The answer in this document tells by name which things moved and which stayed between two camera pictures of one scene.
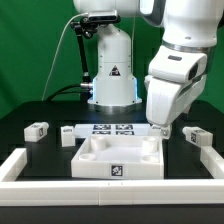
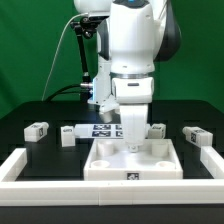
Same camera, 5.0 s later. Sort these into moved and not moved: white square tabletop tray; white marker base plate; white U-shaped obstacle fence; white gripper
Moved: white square tabletop tray; white gripper
Not moved: white marker base plate; white U-shaped obstacle fence
